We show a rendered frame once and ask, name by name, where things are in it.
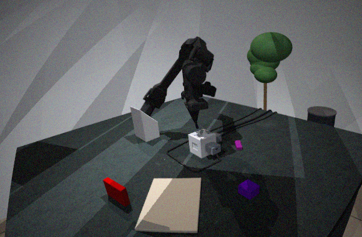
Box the purple cube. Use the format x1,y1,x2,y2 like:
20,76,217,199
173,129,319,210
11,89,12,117
238,179,260,200

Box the red rectangular block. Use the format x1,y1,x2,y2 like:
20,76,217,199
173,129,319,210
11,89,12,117
103,177,130,206

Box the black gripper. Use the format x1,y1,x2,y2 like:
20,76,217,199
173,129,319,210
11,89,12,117
181,82,208,122

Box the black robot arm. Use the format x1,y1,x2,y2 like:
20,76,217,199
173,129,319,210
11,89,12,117
140,37,216,116

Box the magenta rectangular block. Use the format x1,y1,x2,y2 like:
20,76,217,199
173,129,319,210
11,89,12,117
235,140,242,150

